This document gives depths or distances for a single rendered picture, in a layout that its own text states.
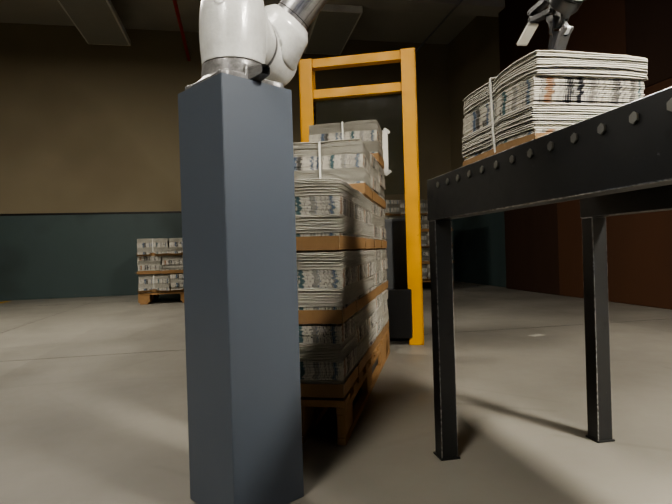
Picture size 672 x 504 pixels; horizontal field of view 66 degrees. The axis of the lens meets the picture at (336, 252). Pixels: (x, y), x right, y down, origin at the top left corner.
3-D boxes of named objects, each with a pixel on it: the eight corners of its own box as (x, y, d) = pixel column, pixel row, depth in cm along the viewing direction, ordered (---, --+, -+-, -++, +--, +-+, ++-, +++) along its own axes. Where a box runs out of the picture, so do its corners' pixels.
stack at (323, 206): (228, 441, 166) (220, 182, 166) (314, 362, 281) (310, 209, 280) (347, 446, 159) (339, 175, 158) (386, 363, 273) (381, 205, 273)
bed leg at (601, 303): (585, 436, 161) (579, 218, 161) (601, 434, 162) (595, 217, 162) (598, 443, 155) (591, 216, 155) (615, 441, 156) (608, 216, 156)
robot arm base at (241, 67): (232, 68, 111) (231, 42, 111) (182, 93, 127) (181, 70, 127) (297, 85, 124) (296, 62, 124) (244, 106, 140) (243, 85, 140)
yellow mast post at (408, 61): (409, 344, 323) (400, 48, 323) (410, 342, 332) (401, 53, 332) (423, 344, 322) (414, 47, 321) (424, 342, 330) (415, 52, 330)
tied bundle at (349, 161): (277, 199, 222) (275, 145, 222) (294, 204, 251) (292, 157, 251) (365, 194, 215) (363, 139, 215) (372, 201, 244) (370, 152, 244)
